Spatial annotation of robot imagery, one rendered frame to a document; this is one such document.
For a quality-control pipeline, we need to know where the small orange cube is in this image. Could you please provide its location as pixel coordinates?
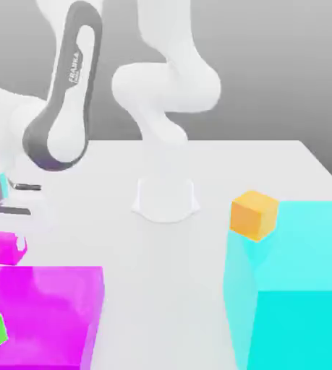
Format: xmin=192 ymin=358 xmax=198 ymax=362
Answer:
xmin=229 ymin=189 xmax=280 ymax=244

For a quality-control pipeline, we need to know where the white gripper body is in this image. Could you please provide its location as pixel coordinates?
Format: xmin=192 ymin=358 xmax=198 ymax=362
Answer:
xmin=0 ymin=202 xmax=51 ymax=234

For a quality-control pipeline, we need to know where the large magenta box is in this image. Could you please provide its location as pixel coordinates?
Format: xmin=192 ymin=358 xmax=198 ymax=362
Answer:
xmin=0 ymin=265 xmax=106 ymax=370

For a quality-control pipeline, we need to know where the small magenta cube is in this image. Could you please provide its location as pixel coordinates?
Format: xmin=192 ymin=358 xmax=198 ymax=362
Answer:
xmin=0 ymin=231 xmax=28 ymax=266

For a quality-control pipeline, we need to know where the large cyan box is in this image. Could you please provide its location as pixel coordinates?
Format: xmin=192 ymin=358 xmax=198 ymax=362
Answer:
xmin=222 ymin=200 xmax=332 ymax=370

